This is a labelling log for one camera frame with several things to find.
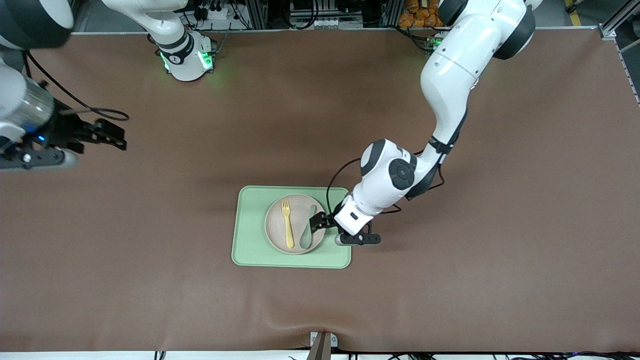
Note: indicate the yellow plastic fork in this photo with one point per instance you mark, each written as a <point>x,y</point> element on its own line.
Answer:
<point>288,230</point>

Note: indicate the aluminium frame rail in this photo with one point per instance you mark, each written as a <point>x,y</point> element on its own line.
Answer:
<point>612,27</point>

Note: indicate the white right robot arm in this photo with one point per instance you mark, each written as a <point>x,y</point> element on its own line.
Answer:
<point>182,60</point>

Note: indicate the white power strip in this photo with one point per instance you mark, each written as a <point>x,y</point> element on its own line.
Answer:
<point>215,12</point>

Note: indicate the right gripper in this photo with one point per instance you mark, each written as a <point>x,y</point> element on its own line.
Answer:
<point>64,131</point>

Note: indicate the brown table mat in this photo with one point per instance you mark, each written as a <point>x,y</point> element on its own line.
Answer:
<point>150,225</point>

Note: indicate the light green plastic tray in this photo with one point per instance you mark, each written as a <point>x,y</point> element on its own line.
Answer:
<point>250,240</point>

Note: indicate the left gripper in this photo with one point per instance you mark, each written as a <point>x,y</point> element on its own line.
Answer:
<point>328,218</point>

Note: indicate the bag of orange items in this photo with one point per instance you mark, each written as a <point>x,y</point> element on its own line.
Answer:
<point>417,15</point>

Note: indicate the metal clamp bracket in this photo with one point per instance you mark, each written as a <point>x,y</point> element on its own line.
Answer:
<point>322,345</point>

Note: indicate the beige round plate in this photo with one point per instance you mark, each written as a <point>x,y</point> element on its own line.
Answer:
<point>275,225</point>

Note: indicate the teal green plastic spoon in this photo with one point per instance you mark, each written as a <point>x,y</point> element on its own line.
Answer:
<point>306,235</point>

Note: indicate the white terminal block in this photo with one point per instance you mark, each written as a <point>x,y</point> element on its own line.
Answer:
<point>325,23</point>

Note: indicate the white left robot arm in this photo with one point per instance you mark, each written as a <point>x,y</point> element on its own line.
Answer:
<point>460,65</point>

